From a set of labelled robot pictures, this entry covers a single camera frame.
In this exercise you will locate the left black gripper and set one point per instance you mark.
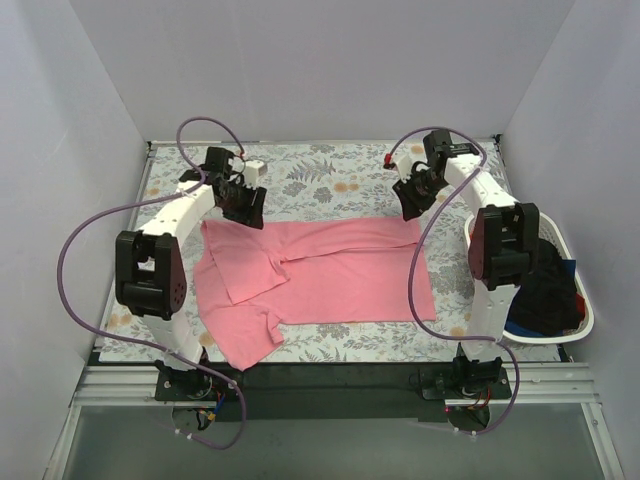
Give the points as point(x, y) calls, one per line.
point(245, 201)

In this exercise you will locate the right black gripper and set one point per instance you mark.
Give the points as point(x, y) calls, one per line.
point(413, 188)

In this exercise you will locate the pink t shirt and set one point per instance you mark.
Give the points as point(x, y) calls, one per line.
point(249, 282)

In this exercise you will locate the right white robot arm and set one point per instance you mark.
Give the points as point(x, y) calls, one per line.
point(463, 167)

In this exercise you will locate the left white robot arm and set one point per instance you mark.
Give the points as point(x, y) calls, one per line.
point(150, 278)

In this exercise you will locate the white laundry basket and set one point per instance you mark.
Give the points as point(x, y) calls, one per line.
point(525, 279)

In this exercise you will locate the black garment in basket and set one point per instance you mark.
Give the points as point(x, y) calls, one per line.
point(550, 290)

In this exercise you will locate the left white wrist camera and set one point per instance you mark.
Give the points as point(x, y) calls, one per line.
point(250, 170)

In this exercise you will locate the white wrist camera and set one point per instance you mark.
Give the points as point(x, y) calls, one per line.
point(402, 165)
point(250, 170)

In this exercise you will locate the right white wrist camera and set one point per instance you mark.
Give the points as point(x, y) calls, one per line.
point(402, 165)

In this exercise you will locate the aluminium frame rail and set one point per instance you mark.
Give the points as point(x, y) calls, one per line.
point(135, 385)

